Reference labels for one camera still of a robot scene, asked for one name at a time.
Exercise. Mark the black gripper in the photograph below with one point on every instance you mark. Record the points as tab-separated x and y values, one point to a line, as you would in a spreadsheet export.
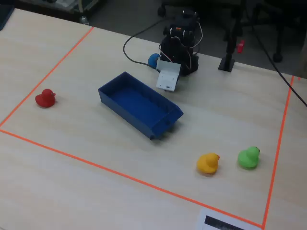
177	84

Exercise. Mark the red rubber duck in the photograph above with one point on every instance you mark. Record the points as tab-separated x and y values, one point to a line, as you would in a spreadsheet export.
44	99

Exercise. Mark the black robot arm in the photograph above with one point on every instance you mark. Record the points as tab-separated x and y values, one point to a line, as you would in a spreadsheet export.
187	24

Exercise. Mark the blue rubber duck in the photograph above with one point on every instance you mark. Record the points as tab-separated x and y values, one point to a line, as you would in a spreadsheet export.
153	60

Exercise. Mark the blue plastic bin box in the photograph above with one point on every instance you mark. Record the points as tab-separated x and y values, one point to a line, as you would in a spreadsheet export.
134	100

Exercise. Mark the yellow rubber duck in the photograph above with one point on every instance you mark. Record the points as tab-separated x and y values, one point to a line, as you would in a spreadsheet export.
207	164

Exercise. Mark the green rubber duck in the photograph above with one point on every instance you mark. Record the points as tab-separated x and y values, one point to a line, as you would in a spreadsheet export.
248	159

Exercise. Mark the clear plastic bottle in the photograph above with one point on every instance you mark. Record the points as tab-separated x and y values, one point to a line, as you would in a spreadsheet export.
84	21

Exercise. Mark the black office chair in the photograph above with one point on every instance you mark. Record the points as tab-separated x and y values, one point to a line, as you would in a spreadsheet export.
277	57

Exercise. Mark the orange tape strip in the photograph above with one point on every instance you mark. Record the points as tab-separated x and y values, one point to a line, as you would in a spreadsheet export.
279	143
112	171
48	74

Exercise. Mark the white paper with black bar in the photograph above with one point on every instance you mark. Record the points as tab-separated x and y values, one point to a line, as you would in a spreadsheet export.
201	220

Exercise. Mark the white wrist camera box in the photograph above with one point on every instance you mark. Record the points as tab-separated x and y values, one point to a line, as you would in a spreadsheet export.
168	79

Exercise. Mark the black camera stand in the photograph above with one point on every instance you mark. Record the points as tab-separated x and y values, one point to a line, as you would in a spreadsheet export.
226	63

